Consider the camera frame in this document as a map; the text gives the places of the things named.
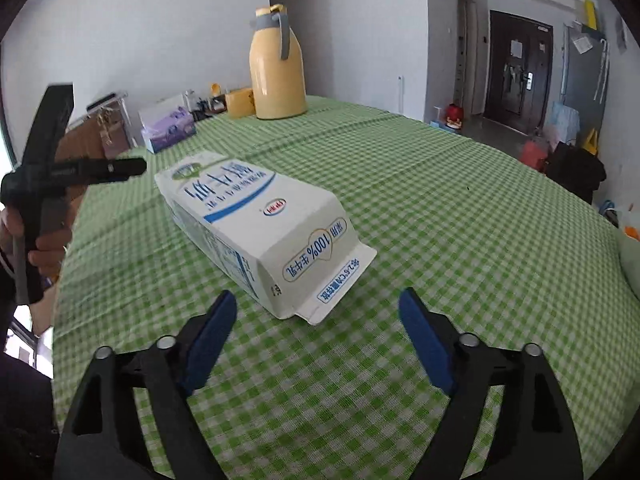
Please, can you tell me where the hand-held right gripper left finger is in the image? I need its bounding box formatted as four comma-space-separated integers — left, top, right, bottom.
52, 290, 238, 480

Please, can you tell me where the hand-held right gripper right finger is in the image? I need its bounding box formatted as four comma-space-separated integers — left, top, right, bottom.
398, 287, 585, 480

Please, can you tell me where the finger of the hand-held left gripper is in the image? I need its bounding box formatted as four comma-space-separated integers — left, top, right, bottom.
75, 157, 148, 184

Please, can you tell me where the white blue milk carton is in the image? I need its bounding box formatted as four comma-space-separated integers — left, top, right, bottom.
154, 151, 377, 326

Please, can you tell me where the person's left hand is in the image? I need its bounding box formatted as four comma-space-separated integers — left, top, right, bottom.
0, 206, 74, 306

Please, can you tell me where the brown wooden chair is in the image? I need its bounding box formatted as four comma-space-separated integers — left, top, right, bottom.
55, 116, 132, 171

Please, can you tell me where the purple tissue box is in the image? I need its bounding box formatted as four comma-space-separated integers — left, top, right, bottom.
137, 105, 197, 154

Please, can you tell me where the green checked tablecloth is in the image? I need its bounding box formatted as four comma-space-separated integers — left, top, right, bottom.
50, 95, 640, 480

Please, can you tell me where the yellow mug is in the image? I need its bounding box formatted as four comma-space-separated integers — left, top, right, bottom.
225, 86, 255, 119

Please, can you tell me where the yellow thermos jug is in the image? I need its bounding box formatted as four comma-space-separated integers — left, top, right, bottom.
249, 4, 308, 121

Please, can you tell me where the red bag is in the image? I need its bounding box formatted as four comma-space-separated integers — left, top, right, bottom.
520, 137, 548, 171

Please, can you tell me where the white bowl of oranges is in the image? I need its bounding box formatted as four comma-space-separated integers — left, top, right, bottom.
617, 226, 640, 301

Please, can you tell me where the black bag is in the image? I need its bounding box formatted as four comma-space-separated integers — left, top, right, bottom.
545, 142, 607, 203

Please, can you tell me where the light blue hanging cloth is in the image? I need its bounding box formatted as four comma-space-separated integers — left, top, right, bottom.
550, 102, 581, 146

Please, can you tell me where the dark brown entrance door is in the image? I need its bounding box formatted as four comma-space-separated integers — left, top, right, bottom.
484, 10, 554, 135

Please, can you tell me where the grey refrigerator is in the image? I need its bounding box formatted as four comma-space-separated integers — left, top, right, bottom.
560, 22, 610, 136

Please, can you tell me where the white umbrella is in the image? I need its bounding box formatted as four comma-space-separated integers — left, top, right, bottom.
592, 37, 611, 101

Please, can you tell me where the metal rail rack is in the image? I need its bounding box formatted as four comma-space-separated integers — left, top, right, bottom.
86, 91, 129, 112

